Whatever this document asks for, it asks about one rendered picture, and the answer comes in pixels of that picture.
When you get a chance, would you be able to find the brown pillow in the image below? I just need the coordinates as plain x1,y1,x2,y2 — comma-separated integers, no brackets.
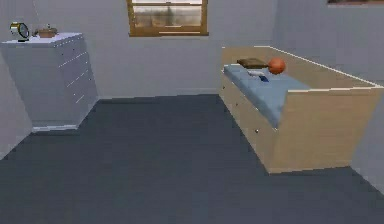
236,57,270,70

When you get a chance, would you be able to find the orange basketball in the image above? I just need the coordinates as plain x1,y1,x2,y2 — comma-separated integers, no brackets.
267,57,287,76

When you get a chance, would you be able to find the wooden framed window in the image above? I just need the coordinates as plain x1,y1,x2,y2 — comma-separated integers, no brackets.
125,0,210,38

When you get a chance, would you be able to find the light wooden bed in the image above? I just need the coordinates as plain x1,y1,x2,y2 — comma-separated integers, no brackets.
218,45,384,175

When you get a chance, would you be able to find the white chest of drawers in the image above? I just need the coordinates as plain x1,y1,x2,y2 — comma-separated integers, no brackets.
0,32,99,133

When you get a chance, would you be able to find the brown bowl-shaped object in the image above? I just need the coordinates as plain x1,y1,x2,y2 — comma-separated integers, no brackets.
33,24,59,39

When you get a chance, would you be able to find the round gold alarm clock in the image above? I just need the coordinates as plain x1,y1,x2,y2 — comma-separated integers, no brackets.
9,21,31,43

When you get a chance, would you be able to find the dark framed wall picture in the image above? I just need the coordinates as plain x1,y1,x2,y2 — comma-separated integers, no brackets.
327,0,384,5

